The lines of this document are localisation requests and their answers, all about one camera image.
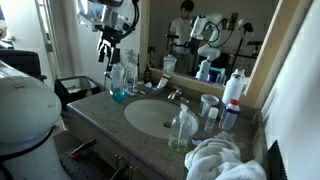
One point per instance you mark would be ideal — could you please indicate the blue mouthwash bottle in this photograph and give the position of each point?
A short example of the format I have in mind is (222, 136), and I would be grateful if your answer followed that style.
(117, 81)

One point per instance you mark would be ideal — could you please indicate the tall white bottle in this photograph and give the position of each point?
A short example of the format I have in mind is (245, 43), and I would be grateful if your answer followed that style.
(233, 87)

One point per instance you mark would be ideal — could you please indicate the white towel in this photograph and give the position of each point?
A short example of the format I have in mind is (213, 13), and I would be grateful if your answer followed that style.
(216, 160)

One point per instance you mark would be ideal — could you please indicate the red black clamp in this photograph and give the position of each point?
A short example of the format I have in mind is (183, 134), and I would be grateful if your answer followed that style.
(81, 149)

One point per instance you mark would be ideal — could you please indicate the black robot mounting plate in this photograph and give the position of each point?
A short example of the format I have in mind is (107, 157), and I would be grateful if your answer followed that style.
(83, 168)

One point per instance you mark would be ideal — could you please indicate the white door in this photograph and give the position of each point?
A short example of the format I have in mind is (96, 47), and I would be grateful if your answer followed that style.
(23, 23)

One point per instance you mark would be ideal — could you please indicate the colourless soap pump bottle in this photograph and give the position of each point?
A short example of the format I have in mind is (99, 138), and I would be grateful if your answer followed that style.
(180, 133)

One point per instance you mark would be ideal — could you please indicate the wood framed mirror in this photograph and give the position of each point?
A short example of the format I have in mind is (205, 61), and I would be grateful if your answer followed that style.
(266, 50)

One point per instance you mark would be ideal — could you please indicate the black trash bin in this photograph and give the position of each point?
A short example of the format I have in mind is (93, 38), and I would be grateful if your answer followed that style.
(76, 90)

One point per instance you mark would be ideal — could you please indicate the black chair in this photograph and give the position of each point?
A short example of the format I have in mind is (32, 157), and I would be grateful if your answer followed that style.
(20, 63)

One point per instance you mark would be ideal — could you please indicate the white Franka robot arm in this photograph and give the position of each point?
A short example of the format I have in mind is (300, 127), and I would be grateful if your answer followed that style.
(26, 110)

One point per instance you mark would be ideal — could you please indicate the white mug with green print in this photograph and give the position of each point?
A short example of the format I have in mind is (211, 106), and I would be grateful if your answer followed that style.
(208, 101)

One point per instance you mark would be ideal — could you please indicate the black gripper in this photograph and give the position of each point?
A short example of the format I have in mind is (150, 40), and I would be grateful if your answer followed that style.
(109, 38)

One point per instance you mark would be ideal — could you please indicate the white oval sink basin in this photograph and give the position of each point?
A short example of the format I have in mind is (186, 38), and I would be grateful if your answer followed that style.
(150, 116)

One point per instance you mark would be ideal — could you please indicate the chrome faucet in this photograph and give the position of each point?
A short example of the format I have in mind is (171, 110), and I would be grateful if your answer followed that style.
(175, 94)

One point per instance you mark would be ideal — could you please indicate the small black bottle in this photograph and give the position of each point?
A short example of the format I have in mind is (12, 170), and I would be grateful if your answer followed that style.
(147, 75)

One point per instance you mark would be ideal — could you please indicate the black object beside towel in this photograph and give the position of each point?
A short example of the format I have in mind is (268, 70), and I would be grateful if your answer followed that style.
(276, 163)

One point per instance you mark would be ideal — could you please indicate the small white bottle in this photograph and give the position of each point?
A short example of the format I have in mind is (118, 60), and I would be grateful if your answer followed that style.
(211, 120)

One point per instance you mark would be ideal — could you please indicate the white toothpaste tube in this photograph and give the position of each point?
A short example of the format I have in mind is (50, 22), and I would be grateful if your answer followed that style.
(162, 82)

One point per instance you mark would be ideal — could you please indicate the beige vanity cabinet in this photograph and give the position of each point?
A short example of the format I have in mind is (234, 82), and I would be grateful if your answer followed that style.
(100, 140)

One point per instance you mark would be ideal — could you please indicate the shaving cream can red cap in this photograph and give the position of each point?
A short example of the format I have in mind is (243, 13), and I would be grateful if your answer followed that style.
(229, 115)

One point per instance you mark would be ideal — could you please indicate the white electric toothbrush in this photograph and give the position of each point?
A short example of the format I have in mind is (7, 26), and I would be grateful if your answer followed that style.
(131, 71)

